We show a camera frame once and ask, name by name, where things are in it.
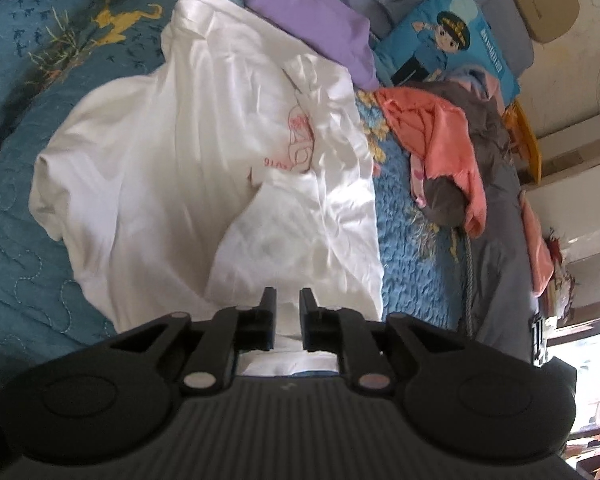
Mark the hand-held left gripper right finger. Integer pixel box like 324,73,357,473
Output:
300,287,476,392

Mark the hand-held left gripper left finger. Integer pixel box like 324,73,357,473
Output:
97,287,278,395

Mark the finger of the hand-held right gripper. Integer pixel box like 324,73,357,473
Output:
530,311,549,367

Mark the white t-shirt with pink print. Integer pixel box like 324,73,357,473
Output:
29,0,385,378

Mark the grey garment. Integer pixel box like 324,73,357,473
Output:
420,77,541,352

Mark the pink garment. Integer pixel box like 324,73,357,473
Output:
520,200,556,297

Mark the pink patterned small cloth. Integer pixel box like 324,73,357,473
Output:
410,155,429,208

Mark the yellow cloth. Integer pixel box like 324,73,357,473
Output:
502,100,543,186

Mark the coral orange garment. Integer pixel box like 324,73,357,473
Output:
375,85,488,239

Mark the blue quilted bedspread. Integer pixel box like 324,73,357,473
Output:
0,0,481,392

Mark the purple folded garment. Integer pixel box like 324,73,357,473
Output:
244,0,381,92

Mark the blue cartoon print pillow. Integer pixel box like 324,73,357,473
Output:
372,0,522,106

